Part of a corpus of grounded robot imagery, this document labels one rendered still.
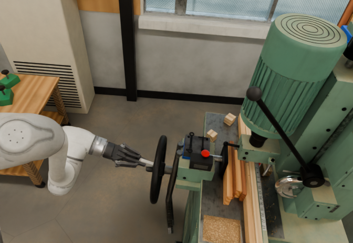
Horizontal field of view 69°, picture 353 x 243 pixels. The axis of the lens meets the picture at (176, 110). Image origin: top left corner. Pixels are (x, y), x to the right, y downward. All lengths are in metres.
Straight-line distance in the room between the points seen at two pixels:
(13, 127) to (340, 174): 0.79
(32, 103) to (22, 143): 1.36
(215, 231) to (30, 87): 1.61
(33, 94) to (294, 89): 1.70
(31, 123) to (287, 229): 0.94
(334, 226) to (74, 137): 1.10
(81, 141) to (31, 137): 0.60
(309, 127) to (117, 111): 1.95
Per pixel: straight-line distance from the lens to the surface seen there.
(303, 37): 0.66
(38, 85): 2.09
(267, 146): 0.97
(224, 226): 0.93
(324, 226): 1.23
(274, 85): 0.70
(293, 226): 1.17
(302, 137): 0.85
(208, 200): 0.99
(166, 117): 2.44
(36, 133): 0.61
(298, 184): 0.94
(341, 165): 0.83
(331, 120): 0.82
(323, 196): 0.93
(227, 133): 1.19
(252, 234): 0.94
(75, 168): 1.19
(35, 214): 2.08
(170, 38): 2.22
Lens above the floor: 1.77
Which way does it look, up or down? 45 degrees down
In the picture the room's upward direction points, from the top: 6 degrees clockwise
